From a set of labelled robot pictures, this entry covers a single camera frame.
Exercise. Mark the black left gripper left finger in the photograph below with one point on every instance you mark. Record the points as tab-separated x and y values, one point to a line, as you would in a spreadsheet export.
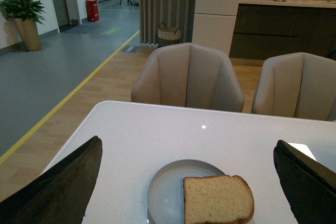
62	193

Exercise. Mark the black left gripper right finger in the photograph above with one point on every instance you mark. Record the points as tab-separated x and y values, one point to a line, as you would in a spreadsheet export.
308	186

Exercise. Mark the bread slice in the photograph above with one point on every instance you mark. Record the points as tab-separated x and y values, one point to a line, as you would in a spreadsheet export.
217	199

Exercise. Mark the white round plate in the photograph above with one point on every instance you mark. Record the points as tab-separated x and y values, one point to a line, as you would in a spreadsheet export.
165	197

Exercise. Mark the beige chair right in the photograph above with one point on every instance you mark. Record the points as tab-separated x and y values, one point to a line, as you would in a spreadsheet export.
297	85

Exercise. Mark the beige chair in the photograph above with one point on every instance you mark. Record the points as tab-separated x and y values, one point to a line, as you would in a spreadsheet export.
189	75
297	85

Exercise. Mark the dark kitchen counter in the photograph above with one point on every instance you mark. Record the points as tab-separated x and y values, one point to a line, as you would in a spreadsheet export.
266	30

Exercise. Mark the beige chair left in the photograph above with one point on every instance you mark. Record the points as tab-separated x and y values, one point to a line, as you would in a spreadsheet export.
189	75

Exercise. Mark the green potted plant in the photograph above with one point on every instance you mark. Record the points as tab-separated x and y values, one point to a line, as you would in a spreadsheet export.
26	14

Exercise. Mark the red bin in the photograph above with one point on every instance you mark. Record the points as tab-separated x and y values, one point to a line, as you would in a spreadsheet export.
92	10

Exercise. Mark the white tall cabinet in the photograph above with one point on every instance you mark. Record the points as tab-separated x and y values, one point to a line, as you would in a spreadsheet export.
214	22

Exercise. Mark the grey curtain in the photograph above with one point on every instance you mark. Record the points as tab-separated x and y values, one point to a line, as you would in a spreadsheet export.
174	13

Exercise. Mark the woven basket with handles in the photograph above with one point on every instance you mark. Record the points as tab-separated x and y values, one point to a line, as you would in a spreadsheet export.
168	35

